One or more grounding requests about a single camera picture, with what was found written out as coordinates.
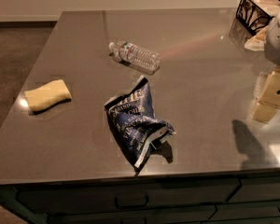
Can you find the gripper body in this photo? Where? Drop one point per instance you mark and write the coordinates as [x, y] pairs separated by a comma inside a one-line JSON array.
[[278, 37]]

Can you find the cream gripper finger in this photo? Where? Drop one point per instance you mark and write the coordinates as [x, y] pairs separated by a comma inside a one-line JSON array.
[[263, 113]]

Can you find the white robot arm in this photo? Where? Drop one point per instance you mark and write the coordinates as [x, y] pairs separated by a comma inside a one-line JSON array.
[[272, 54]]

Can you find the blue chip bag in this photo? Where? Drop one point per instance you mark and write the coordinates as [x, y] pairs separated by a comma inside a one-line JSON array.
[[132, 115]]

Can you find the dark right drawer front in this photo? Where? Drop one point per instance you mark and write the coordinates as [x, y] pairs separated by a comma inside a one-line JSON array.
[[257, 190]]

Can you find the clear plastic water bottle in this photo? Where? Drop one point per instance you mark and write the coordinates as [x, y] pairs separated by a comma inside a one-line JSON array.
[[128, 52]]

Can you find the yellow sponge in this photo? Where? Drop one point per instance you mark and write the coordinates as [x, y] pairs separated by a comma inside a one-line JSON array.
[[47, 95]]

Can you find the black wire napkin holder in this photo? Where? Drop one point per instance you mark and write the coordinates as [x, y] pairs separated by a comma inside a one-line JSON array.
[[256, 14]]

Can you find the dark drawer front with handle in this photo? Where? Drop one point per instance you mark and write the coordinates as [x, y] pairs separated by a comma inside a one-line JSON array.
[[125, 197]]

